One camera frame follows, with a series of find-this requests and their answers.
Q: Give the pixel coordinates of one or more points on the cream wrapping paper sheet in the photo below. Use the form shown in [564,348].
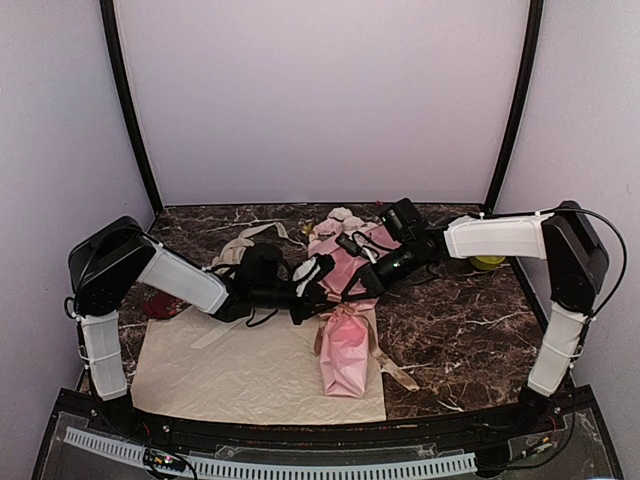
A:
[195,367]

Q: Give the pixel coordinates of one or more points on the left black frame post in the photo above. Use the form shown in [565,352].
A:
[128,109]

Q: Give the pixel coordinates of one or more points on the small circuit board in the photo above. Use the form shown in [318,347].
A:
[160,461]

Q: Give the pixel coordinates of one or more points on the yellow-green plastic bowl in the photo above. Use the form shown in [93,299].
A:
[486,263]

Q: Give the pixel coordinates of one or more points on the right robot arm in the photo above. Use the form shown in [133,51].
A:
[562,240]

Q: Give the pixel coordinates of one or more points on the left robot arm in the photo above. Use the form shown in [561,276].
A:
[121,257]

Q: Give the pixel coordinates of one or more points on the red floral bowl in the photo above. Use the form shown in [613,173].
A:
[163,306]

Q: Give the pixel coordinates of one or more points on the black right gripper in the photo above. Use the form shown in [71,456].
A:
[371,280]

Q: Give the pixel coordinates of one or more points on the black frame post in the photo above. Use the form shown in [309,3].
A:
[128,109]
[519,98]

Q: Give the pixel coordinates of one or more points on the right black frame post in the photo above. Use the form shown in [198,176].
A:
[519,98]

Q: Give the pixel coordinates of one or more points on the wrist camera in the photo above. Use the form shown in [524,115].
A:
[357,245]
[314,269]

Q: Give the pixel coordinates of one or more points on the grey slotted cable duct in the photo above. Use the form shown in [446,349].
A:
[245,463]

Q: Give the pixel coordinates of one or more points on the tan satin ribbon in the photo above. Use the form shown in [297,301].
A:
[346,341]

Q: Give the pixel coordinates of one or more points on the pink wrapping paper sheet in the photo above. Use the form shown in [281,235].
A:
[345,268]

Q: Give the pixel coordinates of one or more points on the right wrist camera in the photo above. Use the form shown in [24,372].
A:
[357,245]

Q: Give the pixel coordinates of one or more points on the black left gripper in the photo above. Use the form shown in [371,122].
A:
[311,297]

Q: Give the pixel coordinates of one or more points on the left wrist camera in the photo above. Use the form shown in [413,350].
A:
[314,269]

